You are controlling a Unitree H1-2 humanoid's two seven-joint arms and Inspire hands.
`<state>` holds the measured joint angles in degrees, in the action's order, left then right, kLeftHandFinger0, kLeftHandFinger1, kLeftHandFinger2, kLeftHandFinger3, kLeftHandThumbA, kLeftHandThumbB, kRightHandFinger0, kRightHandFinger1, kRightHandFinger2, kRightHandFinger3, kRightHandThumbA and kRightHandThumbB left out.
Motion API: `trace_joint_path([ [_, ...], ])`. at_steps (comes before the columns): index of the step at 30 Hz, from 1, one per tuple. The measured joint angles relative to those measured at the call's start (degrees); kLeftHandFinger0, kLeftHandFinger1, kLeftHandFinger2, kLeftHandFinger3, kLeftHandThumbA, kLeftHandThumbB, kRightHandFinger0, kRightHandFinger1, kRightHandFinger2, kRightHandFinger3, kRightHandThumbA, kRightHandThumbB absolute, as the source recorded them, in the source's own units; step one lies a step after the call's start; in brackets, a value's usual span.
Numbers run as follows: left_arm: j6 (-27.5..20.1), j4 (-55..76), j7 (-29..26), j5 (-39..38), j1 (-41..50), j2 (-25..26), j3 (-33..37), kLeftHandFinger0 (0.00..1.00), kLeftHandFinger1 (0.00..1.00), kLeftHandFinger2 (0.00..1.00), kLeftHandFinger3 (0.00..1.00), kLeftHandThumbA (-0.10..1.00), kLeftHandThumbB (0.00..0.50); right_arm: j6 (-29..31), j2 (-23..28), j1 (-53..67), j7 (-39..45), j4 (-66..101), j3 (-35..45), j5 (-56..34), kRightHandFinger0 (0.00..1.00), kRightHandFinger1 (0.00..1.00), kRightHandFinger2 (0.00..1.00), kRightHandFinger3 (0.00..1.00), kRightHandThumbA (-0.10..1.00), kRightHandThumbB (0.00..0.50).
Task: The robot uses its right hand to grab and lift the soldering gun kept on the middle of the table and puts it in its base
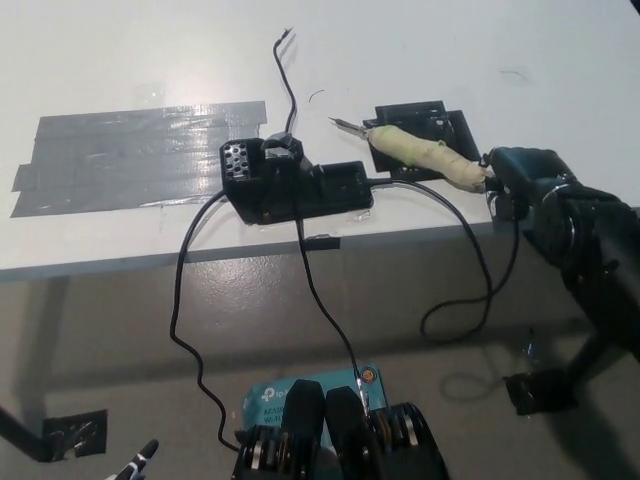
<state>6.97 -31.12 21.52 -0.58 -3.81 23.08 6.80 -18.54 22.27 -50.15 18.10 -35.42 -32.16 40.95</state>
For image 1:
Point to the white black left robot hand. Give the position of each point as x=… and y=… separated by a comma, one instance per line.
x=142, y=455

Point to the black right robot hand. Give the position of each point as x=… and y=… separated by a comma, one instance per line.
x=525, y=162

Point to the beige taped soldering iron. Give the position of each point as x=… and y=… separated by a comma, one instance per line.
x=425, y=152

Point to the black robot torso blocks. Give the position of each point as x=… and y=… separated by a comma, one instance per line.
x=345, y=435

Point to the black soldering station base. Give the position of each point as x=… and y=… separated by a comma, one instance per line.
x=300, y=192

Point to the black floor tape patch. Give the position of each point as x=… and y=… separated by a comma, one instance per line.
x=535, y=392
x=85, y=430

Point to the black printed holder plate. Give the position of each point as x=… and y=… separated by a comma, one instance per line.
x=415, y=112

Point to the teal tp-link box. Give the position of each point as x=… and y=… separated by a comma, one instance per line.
x=265, y=400

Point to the white table leg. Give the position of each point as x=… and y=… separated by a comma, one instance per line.
x=47, y=350

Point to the small black tape strip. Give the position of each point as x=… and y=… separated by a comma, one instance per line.
x=322, y=243

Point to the grey duct tape patch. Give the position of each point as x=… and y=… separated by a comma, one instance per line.
x=125, y=157

